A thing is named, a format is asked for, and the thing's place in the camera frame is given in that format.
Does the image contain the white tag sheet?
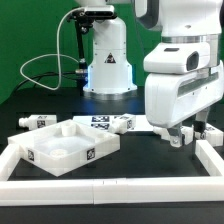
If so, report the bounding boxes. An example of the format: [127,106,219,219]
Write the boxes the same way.
[73,114,153,134]

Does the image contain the black camera on stand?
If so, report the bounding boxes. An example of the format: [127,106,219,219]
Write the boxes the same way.
[66,6,117,64]

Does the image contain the black cables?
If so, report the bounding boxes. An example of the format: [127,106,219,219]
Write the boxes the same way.
[13,70,88,95]

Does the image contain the white U-shaped fence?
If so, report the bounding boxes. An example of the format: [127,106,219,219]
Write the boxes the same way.
[0,140,224,206]

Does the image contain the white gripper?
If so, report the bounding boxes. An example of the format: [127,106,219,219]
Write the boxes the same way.
[145,63,224,147]

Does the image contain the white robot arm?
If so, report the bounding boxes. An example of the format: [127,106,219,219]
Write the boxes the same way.
[75,0,224,147]

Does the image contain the white square tabletop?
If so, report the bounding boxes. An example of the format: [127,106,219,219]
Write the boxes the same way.
[8,120,120,176]

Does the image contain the grey cable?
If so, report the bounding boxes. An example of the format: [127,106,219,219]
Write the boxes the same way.
[19,7,84,91]

